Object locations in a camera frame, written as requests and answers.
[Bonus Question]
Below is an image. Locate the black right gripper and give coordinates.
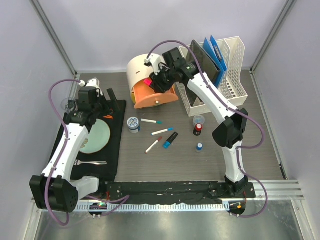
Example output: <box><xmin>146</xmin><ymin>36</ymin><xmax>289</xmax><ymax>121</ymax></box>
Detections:
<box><xmin>148</xmin><ymin>65</ymin><xmax>175</xmax><ymax>95</ymax></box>

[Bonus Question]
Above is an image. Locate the pink black highlighter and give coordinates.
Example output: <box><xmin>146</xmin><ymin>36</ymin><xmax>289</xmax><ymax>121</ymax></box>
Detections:
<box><xmin>143</xmin><ymin>78</ymin><xmax>154</xmax><ymax>89</ymax></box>

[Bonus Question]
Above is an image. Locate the cream round drawer cabinet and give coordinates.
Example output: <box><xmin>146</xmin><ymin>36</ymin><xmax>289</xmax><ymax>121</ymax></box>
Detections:
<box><xmin>126</xmin><ymin>54</ymin><xmax>179</xmax><ymax>109</ymax></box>

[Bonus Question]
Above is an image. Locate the blue plastic folder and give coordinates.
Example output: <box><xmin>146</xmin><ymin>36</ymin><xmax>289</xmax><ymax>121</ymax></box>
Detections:
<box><xmin>203</xmin><ymin>36</ymin><xmax>227</xmax><ymax>88</ymax></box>

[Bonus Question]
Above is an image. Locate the blue black highlighter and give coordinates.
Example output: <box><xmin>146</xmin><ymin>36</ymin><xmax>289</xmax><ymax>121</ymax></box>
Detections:
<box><xmin>163</xmin><ymin>132</ymin><xmax>179</xmax><ymax>149</ymax></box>

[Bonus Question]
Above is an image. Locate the cream perforated file organizer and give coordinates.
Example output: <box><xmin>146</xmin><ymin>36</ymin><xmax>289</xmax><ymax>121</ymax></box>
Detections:
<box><xmin>175</xmin><ymin>36</ymin><xmax>248</xmax><ymax>117</ymax></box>

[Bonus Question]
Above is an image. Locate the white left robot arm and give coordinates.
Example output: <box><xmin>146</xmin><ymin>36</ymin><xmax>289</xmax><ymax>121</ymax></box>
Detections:
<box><xmin>29</xmin><ymin>86</ymin><xmax>111</xmax><ymax>213</ymax></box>

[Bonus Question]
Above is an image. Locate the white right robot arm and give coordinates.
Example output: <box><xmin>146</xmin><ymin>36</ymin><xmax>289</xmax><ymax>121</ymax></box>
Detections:
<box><xmin>144</xmin><ymin>47</ymin><xmax>248</xmax><ymax>198</ymax></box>

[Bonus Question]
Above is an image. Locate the blue white round tin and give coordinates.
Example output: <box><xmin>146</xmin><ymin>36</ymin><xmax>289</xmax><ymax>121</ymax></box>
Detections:
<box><xmin>126</xmin><ymin>116</ymin><xmax>141</xmax><ymax>134</ymax></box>

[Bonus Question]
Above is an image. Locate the pale green plate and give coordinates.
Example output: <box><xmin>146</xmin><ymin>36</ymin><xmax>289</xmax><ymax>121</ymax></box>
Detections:
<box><xmin>79</xmin><ymin>119</ymin><xmax>111</xmax><ymax>154</ymax></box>

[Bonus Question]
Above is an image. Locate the white marker green cap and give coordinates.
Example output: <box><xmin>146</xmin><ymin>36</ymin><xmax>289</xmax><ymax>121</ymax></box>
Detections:
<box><xmin>140</xmin><ymin>118</ymin><xmax>162</xmax><ymax>124</ymax></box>

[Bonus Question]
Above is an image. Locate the clear glass cup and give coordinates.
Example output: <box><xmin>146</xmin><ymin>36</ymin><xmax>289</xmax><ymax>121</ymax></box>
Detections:
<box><xmin>60</xmin><ymin>97</ymin><xmax>77</xmax><ymax>114</ymax></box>

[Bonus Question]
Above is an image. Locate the white marker blue cap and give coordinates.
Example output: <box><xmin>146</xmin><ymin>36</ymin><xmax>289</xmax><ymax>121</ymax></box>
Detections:
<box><xmin>150</xmin><ymin>127</ymin><xmax>174</xmax><ymax>136</ymax></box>

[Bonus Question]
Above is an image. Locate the black cloth mat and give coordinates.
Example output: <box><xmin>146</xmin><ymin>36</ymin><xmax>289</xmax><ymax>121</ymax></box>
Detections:
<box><xmin>44</xmin><ymin>99</ymin><xmax>127</xmax><ymax>182</ymax></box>

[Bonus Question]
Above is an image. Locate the clear jar with lid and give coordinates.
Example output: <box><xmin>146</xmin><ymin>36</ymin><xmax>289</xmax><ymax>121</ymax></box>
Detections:
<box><xmin>193</xmin><ymin>115</ymin><xmax>205</xmax><ymax>126</ymax></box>

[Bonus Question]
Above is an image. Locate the white marker red cap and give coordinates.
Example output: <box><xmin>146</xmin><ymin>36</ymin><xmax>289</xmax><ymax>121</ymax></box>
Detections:
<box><xmin>145</xmin><ymin>136</ymin><xmax>163</xmax><ymax>154</ymax></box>

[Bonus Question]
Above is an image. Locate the red black stamp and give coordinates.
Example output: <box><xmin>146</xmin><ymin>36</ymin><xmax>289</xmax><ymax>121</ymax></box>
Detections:
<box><xmin>193</xmin><ymin>123</ymin><xmax>203</xmax><ymax>136</ymax></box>

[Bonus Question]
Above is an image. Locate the metal spoon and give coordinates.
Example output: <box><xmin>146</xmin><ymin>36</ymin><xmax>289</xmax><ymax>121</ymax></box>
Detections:
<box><xmin>74</xmin><ymin>160</ymin><xmax>108</xmax><ymax>166</ymax></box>

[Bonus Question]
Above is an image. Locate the small blue cap bottle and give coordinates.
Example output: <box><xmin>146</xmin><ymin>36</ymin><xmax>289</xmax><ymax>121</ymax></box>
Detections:
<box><xmin>196</xmin><ymin>142</ymin><xmax>203</xmax><ymax>152</ymax></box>

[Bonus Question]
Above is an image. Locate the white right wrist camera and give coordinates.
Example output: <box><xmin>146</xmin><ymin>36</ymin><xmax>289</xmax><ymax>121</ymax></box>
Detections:
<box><xmin>144</xmin><ymin>53</ymin><xmax>165</xmax><ymax>75</ymax></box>

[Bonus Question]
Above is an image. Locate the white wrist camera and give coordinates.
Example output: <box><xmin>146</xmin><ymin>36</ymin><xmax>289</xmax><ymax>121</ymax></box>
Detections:
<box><xmin>144</xmin><ymin>53</ymin><xmax>165</xmax><ymax>75</ymax></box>
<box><xmin>78</xmin><ymin>78</ymin><xmax>104</xmax><ymax>97</ymax></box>

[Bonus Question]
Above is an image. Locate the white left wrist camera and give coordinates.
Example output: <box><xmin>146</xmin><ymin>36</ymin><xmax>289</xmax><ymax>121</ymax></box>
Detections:
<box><xmin>78</xmin><ymin>78</ymin><xmax>104</xmax><ymax>97</ymax></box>

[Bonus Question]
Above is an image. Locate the black mounting rail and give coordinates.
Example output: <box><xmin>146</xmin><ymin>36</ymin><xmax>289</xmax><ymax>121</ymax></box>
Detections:
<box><xmin>91</xmin><ymin>181</ymin><xmax>256</xmax><ymax>205</ymax></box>

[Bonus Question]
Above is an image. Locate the white slotted cable duct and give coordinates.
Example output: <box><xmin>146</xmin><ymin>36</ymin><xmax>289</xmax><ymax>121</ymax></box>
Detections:
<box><xmin>74</xmin><ymin>201</ymin><xmax>230</xmax><ymax>213</ymax></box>

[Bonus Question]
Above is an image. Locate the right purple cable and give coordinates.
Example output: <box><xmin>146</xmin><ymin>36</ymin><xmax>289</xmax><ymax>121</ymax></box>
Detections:
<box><xmin>147</xmin><ymin>40</ymin><xmax>269</xmax><ymax>218</ymax></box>

